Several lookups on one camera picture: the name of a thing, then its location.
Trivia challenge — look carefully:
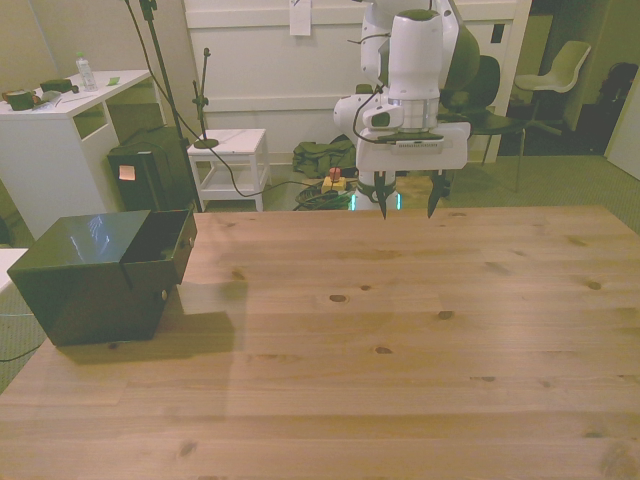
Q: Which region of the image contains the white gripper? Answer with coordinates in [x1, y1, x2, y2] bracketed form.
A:
[356, 122, 470, 221]

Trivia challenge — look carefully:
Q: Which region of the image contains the black drawer with knob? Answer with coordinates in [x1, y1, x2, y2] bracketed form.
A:
[149, 282, 185, 342]
[121, 208, 199, 287]

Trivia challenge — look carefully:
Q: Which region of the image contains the yellow emergency stop button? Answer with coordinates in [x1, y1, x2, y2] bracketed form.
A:
[322, 167, 347, 194]

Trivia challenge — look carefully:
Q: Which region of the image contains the green cloth bag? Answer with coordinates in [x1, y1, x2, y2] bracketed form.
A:
[292, 139, 359, 176]

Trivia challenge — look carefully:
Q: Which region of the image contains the black chair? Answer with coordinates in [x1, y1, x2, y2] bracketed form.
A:
[439, 53, 531, 194]

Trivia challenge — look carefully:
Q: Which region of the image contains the white side table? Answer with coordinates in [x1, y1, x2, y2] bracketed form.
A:
[186, 128, 272, 212]

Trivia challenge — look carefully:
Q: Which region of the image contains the white swivel chair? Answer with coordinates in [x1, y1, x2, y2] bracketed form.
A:
[513, 40, 592, 136]

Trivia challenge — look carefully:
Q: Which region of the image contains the white paper sheet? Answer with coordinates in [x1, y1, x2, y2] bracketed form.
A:
[288, 0, 312, 37]

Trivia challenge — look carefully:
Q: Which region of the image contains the dark backpack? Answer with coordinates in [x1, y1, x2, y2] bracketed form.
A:
[598, 62, 640, 109]

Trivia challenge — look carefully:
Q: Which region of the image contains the black stand with round base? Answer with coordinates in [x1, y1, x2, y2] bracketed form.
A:
[191, 47, 221, 151]

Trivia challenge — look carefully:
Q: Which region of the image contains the black computer box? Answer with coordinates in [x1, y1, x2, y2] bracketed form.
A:
[106, 126, 199, 214]

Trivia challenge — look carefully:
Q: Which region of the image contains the tall black tripod stand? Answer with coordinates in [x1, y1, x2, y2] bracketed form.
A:
[117, 0, 204, 214]

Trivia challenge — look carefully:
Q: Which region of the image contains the clear plastic water bottle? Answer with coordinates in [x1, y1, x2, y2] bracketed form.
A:
[74, 51, 99, 93]

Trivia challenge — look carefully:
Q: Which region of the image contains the white desk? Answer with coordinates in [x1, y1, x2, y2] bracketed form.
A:
[0, 69, 166, 241]

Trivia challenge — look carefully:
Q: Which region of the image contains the dark flat object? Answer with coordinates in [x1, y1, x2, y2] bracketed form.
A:
[39, 78, 81, 96]

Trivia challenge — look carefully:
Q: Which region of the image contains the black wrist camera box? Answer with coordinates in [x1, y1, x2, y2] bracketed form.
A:
[377, 130, 454, 151]

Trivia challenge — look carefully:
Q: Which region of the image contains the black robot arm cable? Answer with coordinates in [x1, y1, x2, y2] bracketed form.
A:
[351, 30, 392, 147]

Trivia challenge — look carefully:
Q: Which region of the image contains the black floor cable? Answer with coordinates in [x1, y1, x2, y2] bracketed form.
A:
[292, 180, 352, 211]

